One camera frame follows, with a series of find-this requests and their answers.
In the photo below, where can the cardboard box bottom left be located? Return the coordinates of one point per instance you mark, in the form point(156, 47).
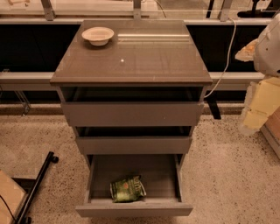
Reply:
point(12, 198)

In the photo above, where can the grey top drawer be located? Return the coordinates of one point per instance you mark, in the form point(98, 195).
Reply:
point(131, 107)

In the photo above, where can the white paper bowl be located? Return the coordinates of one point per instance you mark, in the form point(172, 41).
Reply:
point(98, 36)

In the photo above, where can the green jalapeno chip bag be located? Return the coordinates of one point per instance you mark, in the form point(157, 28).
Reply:
point(128, 189)

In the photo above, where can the grey drawer cabinet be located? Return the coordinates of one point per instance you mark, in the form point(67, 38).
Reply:
point(141, 54)

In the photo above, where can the black bracket behind cabinet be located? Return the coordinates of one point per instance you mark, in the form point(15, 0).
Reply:
point(212, 103)

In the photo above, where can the metal railing beam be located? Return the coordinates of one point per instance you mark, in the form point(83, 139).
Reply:
point(40, 81)

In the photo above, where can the black wheeled stand leg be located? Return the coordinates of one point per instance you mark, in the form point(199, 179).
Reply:
point(31, 187)

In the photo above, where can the cardboard box at right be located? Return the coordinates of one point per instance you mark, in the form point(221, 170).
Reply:
point(271, 131)

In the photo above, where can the cardboard box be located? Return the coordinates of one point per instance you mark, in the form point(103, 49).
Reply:
point(12, 198)
point(271, 131)

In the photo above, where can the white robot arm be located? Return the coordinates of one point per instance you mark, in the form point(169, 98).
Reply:
point(267, 59)

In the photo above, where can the grey drawer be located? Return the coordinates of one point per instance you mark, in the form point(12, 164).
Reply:
point(131, 107)
point(160, 175)
point(134, 140)

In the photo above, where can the grey middle drawer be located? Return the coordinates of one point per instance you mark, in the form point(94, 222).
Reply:
point(134, 140)

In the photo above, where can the grey bottom drawer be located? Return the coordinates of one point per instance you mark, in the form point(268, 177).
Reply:
point(160, 175)

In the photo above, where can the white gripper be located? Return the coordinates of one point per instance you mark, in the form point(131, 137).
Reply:
point(269, 52)

